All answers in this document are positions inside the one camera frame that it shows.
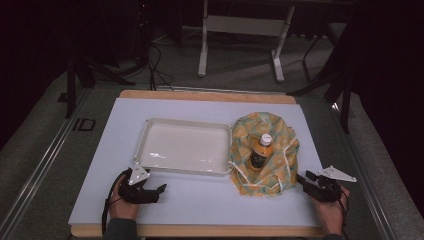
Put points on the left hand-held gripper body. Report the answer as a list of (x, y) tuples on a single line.
[(140, 195)]

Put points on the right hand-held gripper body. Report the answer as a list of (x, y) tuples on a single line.
[(325, 190)]

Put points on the person's left hand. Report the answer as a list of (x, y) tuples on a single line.
[(121, 208)]

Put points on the person's right hand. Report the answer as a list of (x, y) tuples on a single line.
[(330, 213)]

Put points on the yellow green patterned cloth bag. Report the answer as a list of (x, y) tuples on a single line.
[(283, 160)]

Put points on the white board table cover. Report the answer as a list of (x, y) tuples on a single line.
[(200, 200)]

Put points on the orange drink bottle white cap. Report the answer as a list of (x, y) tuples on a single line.
[(260, 153)]

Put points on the white plastic tray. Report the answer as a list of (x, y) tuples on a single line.
[(185, 146)]

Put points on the black stand legs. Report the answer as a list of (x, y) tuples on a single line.
[(343, 96), (80, 71)]

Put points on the metal floor rail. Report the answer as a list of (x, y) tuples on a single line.
[(360, 173), (40, 166)]

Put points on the white metal desk frame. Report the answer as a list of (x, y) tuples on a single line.
[(243, 26)]

